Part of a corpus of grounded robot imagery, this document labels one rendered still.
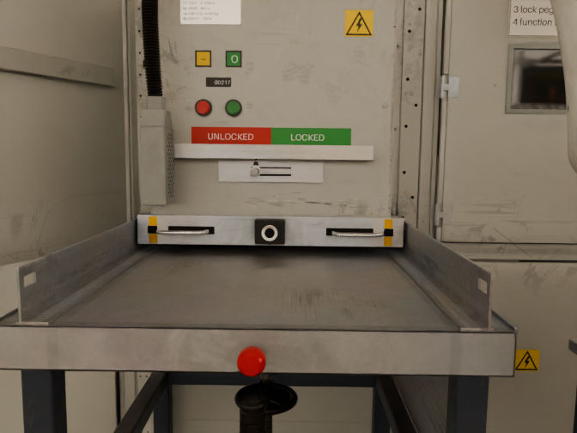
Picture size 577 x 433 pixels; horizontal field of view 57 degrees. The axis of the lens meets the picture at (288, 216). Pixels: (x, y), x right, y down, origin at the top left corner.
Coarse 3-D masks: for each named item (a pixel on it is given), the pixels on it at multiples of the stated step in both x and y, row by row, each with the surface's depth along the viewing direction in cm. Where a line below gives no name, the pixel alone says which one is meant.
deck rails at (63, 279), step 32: (128, 224) 103; (64, 256) 74; (96, 256) 86; (128, 256) 102; (416, 256) 98; (448, 256) 78; (32, 288) 65; (64, 288) 74; (96, 288) 78; (448, 288) 78; (480, 288) 65; (32, 320) 63; (480, 320) 64
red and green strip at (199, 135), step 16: (192, 128) 106; (208, 128) 106; (224, 128) 106; (240, 128) 106; (256, 128) 105; (272, 128) 105; (288, 128) 105; (304, 128) 105; (320, 128) 105; (336, 128) 105; (288, 144) 106; (304, 144) 106; (320, 144) 106; (336, 144) 106
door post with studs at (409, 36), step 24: (408, 0) 123; (408, 24) 124; (408, 48) 124; (408, 72) 125; (408, 96) 125; (408, 120) 126; (408, 144) 127; (408, 168) 127; (408, 192) 128; (408, 216) 129
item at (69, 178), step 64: (0, 0) 97; (64, 0) 109; (128, 0) 122; (0, 64) 96; (64, 64) 108; (0, 128) 99; (64, 128) 111; (0, 192) 99; (64, 192) 112; (0, 256) 97
